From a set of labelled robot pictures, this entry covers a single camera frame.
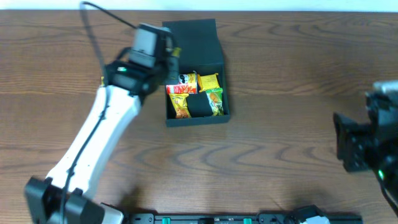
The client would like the yellow orange snack packet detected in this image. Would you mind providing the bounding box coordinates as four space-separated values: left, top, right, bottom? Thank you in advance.
169 93 191 119

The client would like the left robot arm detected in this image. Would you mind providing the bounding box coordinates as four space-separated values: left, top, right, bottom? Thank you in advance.
24 24 180 223

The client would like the yellow square snack packet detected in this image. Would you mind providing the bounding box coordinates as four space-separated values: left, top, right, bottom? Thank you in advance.
198 73 220 92

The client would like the red Pringles can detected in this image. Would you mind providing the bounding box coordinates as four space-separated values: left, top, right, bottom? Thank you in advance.
165 73 198 95

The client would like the green yellow snack packet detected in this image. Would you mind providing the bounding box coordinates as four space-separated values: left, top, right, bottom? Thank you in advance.
206 88 224 116

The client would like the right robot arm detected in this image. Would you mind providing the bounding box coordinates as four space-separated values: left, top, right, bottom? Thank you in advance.
333 91 397 213

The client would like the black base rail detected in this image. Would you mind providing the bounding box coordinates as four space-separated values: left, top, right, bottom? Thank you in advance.
125 212 363 224

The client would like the dark green box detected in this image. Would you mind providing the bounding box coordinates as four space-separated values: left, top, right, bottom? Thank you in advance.
162 19 230 127

